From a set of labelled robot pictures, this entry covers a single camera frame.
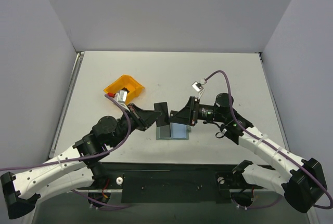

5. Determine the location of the yellow plastic bin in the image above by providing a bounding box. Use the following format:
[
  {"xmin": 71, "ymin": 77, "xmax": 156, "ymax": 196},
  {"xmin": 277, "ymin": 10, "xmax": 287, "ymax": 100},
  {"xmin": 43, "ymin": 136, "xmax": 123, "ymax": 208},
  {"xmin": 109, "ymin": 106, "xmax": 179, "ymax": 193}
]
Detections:
[{"xmin": 104, "ymin": 75, "xmax": 144, "ymax": 104}]

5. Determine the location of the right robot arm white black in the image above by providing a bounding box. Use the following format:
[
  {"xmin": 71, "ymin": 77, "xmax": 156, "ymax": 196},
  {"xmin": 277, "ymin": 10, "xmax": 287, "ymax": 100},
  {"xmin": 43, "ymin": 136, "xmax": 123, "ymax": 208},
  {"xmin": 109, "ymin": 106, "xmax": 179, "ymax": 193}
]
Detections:
[{"xmin": 169, "ymin": 93, "xmax": 327, "ymax": 213}]

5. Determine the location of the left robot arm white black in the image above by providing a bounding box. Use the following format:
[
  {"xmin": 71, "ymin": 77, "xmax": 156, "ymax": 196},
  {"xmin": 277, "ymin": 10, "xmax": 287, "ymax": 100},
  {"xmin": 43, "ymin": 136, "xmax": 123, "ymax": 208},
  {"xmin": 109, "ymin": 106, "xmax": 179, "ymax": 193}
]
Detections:
[{"xmin": 1, "ymin": 103, "xmax": 161, "ymax": 219}]

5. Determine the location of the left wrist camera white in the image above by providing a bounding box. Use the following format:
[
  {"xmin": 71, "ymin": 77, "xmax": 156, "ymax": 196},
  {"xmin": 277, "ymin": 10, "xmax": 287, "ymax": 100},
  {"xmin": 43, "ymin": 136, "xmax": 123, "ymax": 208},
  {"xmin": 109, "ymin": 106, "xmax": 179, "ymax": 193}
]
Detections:
[{"xmin": 107, "ymin": 90, "xmax": 128, "ymax": 104}]

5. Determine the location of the aluminium rail frame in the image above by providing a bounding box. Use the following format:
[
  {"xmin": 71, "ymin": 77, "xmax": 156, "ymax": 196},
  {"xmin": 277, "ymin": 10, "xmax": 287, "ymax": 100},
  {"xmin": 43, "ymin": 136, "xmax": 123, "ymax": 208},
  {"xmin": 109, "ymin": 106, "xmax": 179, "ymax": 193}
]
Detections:
[{"xmin": 22, "ymin": 51, "xmax": 313, "ymax": 224}]

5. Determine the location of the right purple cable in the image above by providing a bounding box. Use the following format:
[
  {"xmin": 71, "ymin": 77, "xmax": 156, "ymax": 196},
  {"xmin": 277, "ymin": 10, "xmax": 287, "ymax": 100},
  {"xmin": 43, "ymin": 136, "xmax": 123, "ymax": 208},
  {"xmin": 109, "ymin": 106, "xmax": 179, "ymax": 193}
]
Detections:
[{"xmin": 204, "ymin": 70, "xmax": 333, "ymax": 211}]

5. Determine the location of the purple cable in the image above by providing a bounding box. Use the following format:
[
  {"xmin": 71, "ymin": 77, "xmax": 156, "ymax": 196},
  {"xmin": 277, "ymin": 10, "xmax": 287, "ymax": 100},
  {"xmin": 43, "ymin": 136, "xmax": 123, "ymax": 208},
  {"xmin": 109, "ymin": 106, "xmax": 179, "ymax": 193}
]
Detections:
[
  {"xmin": 0, "ymin": 93, "xmax": 133, "ymax": 211},
  {"xmin": 204, "ymin": 70, "xmax": 333, "ymax": 211}
]

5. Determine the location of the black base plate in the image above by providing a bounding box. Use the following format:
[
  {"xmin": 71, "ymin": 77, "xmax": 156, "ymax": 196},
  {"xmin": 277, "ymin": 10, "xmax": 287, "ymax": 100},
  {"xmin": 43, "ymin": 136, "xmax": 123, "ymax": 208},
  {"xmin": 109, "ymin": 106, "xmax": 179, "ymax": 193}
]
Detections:
[{"xmin": 86, "ymin": 162, "xmax": 254, "ymax": 204}]

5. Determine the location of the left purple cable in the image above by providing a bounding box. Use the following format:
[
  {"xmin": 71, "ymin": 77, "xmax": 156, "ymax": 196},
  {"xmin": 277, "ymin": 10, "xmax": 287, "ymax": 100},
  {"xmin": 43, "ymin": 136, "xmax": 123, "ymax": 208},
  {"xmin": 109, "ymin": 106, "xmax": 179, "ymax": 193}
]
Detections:
[{"xmin": 0, "ymin": 93, "xmax": 133, "ymax": 211}]

